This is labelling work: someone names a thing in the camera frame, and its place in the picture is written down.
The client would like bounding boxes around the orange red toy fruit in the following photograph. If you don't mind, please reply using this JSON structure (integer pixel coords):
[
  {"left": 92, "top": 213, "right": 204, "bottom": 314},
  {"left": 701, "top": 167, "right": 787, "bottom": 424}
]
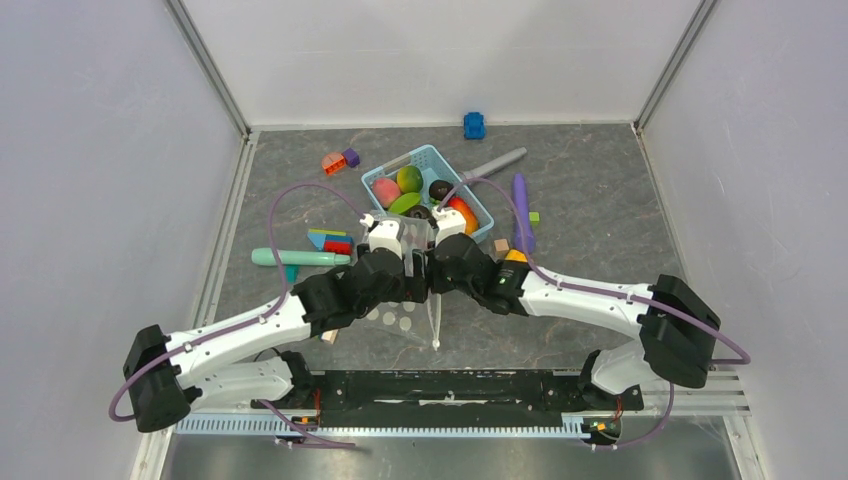
[{"left": 447, "top": 196, "right": 479, "bottom": 235}]

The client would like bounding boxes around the clear polka dot zip bag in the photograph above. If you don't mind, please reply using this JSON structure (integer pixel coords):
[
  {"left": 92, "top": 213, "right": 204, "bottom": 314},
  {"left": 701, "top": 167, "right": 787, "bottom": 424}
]
[{"left": 365, "top": 210, "right": 441, "bottom": 350}]

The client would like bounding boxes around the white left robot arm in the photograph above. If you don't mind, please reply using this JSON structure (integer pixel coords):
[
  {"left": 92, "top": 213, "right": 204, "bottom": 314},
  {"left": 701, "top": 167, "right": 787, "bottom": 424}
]
[{"left": 109, "top": 248, "right": 428, "bottom": 433}]

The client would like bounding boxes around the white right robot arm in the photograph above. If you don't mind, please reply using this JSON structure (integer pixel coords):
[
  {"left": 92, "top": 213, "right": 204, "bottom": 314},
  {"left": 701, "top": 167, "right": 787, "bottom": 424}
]
[{"left": 428, "top": 234, "right": 720, "bottom": 408}]

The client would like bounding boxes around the dark toy mangosteen lower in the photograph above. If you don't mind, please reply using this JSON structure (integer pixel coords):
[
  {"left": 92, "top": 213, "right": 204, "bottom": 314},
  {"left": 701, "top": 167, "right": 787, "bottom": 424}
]
[{"left": 404, "top": 205, "right": 432, "bottom": 221}]

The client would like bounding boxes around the dark toy mangosteen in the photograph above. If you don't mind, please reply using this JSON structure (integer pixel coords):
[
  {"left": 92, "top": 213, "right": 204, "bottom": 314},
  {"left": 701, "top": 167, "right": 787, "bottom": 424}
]
[
  {"left": 428, "top": 179, "right": 454, "bottom": 203},
  {"left": 404, "top": 205, "right": 432, "bottom": 221}
]

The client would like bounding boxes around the wooden cube upper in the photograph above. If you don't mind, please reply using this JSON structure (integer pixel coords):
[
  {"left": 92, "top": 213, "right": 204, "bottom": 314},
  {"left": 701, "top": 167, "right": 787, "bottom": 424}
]
[{"left": 493, "top": 238, "right": 511, "bottom": 259}]

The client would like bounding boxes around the green toy pea pod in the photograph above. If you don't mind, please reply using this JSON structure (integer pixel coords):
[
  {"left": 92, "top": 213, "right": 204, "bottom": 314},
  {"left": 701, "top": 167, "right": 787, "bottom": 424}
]
[{"left": 388, "top": 192, "right": 421, "bottom": 215}]

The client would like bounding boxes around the orange brick stack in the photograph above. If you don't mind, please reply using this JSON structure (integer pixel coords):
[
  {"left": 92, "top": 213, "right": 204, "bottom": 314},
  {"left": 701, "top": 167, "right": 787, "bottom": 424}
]
[{"left": 504, "top": 249, "right": 528, "bottom": 263}]

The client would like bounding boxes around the multicolour brick stack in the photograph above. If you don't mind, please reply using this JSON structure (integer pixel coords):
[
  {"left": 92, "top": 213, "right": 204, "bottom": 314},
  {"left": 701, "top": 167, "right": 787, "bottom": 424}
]
[{"left": 307, "top": 229, "right": 354, "bottom": 255}]

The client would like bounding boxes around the dark toy mangosteen upper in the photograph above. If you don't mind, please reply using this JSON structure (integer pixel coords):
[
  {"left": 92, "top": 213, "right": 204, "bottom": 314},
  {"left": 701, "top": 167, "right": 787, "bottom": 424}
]
[{"left": 428, "top": 179, "right": 454, "bottom": 203}]

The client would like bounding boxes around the pink toy peach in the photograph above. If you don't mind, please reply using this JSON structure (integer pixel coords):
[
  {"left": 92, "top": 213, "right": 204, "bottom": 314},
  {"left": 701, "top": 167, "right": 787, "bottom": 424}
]
[{"left": 372, "top": 177, "right": 403, "bottom": 209}]

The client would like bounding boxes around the green orange toy mango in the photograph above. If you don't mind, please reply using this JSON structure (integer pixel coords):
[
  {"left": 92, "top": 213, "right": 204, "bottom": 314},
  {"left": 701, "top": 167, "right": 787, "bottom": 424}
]
[{"left": 396, "top": 165, "right": 424, "bottom": 194}]

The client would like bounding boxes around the green white brick block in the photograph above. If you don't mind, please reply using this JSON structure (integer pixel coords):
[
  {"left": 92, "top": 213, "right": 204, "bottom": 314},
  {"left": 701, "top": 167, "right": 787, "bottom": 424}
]
[{"left": 320, "top": 329, "right": 339, "bottom": 344}]

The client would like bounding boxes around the teal small block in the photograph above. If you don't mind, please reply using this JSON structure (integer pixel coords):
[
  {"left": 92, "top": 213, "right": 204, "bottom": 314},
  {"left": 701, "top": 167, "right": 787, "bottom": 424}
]
[{"left": 285, "top": 265, "right": 300, "bottom": 284}]

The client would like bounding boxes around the light blue plastic basket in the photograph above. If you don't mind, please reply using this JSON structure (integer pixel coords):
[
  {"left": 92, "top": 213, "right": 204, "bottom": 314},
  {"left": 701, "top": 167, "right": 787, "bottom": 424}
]
[{"left": 360, "top": 144, "right": 496, "bottom": 245}]

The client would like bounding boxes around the purple toy microphone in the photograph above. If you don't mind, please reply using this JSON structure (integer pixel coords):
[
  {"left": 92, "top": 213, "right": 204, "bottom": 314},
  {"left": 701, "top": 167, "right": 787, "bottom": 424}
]
[{"left": 512, "top": 173, "right": 536, "bottom": 253}]

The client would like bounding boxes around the purple toy brick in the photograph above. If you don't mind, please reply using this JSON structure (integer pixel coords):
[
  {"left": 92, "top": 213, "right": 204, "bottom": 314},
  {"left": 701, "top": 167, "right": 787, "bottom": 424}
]
[{"left": 342, "top": 148, "right": 361, "bottom": 168}]

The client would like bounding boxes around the mint green toy microphone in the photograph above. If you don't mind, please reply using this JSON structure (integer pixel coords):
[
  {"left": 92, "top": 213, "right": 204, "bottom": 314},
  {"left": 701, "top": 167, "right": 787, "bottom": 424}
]
[{"left": 251, "top": 247, "right": 351, "bottom": 267}]

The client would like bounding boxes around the orange toy brick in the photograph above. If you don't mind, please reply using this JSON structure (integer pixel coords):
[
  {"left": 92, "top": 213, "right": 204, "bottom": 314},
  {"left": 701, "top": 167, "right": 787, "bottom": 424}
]
[{"left": 321, "top": 152, "right": 347, "bottom": 176}]

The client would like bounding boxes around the blue toy brick car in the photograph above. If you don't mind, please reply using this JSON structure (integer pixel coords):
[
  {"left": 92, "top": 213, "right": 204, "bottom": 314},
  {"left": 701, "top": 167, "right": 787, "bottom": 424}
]
[{"left": 463, "top": 112, "right": 486, "bottom": 140}]

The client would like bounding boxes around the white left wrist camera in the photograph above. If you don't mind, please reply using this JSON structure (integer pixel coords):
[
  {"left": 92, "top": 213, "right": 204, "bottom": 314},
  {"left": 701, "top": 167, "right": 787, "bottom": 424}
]
[{"left": 359, "top": 213, "right": 403, "bottom": 258}]

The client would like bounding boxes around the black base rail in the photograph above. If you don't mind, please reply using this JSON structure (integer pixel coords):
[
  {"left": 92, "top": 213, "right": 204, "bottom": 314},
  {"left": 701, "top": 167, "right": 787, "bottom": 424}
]
[{"left": 273, "top": 369, "right": 644, "bottom": 428}]

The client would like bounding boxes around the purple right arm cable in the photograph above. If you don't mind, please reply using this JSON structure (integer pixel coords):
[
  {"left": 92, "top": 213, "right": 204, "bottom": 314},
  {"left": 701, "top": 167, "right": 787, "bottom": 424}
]
[{"left": 437, "top": 177, "right": 753, "bottom": 452}]

